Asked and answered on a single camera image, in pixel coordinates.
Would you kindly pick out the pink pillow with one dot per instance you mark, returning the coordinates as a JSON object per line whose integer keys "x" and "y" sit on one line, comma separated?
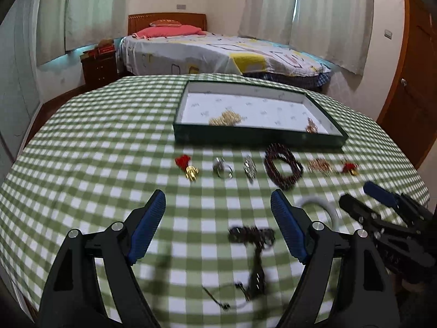
{"x": 164, "y": 31}

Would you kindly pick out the brown wooden door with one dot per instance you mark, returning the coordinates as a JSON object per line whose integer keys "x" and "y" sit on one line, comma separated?
{"x": 413, "y": 92}

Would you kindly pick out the silver key-shaped brooch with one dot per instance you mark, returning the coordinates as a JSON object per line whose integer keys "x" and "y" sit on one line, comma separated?
{"x": 249, "y": 168}

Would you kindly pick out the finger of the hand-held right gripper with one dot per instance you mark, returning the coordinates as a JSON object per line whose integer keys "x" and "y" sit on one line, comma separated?
{"x": 356, "y": 210}
{"x": 379, "y": 191}

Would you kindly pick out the pale green sheer curtain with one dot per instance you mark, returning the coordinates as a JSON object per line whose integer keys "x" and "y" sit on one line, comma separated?
{"x": 54, "y": 17}
{"x": 334, "y": 20}
{"x": 269, "y": 6}
{"x": 99, "y": 6}

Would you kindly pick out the blue plaid bed skirt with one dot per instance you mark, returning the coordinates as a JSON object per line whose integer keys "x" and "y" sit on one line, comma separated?
{"x": 300, "y": 78}

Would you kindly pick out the bed with patterned bedspread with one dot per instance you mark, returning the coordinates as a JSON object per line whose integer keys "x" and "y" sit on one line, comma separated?
{"x": 205, "y": 51}

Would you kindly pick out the red gift box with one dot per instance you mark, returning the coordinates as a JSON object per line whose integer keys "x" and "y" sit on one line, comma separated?
{"x": 105, "y": 50}

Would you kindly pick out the red embroidered cushion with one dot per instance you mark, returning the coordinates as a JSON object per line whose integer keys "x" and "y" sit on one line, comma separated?
{"x": 165, "y": 23}

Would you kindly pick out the red knot gold ingot charm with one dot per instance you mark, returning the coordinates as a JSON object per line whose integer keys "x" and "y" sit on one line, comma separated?
{"x": 349, "y": 168}

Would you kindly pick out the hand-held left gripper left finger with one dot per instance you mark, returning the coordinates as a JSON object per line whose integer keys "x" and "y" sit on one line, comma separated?
{"x": 148, "y": 225}

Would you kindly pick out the white jade bangle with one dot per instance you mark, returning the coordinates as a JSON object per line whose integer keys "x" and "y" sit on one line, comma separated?
{"x": 329, "y": 206}

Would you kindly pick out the silver door knob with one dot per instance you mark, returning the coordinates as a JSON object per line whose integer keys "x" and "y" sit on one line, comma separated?
{"x": 404, "y": 82}

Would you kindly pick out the frosted glass sliding door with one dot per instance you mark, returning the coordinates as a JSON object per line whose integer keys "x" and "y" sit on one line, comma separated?
{"x": 17, "y": 75}

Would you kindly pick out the wooden headboard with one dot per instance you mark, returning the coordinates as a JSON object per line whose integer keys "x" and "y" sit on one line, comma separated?
{"x": 164, "y": 18}

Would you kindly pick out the dark wooden nightstand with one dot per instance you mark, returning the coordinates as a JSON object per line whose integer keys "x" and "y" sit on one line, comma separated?
{"x": 100, "y": 70}

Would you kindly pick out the flat red box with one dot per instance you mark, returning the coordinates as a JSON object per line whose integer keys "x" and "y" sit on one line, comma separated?
{"x": 89, "y": 54}

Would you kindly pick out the pearl flower brooch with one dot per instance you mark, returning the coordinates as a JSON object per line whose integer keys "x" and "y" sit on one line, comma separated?
{"x": 311, "y": 127}

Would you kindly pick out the dark bead tassel pendant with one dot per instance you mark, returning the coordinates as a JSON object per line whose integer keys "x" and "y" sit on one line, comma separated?
{"x": 254, "y": 236}

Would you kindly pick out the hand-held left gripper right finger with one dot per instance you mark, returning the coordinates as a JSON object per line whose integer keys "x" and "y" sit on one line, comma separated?
{"x": 288, "y": 225}

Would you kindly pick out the white wall switch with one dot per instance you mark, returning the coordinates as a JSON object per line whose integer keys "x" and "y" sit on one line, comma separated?
{"x": 388, "y": 34}

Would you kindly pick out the green box with white lining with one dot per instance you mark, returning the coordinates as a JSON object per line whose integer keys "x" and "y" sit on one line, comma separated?
{"x": 256, "y": 109}

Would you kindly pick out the small red knot gold charm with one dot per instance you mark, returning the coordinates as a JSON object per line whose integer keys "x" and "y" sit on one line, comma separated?
{"x": 189, "y": 172}

